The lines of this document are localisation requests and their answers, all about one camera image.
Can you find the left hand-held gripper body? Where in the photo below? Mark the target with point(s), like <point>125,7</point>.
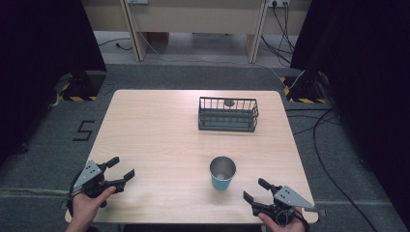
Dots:
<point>88,174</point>

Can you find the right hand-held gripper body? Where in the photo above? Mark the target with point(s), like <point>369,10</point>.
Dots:
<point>290,198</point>

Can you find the person's right hand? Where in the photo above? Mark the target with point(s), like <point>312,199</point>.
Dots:
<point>286,226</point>

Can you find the person's left hand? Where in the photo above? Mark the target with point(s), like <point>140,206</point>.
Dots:
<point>85,206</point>

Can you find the blue cup with metal inside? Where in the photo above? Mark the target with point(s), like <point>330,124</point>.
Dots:
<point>222,174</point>

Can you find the black stand base striped tape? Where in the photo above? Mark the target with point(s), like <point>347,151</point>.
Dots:
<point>306,91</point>
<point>84,84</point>

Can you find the small round grey disc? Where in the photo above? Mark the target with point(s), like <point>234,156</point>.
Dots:
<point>229,103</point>

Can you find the black curtain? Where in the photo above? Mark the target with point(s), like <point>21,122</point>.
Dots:
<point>370,64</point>
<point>38,48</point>

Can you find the beige wooden desk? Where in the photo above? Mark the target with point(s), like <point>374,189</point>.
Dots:
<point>193,19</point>

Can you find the white power strip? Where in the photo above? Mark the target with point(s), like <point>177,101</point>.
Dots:
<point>279,3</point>

